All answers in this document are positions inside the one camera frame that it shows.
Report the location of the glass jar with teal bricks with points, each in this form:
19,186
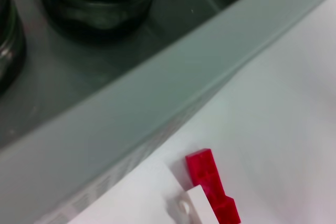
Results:
97,11

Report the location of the grey-green perforated storage bin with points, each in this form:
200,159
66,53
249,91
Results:
157,90

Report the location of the white toy brick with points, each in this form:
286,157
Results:
199,205

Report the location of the dark red toy brick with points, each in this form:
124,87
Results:
210,179

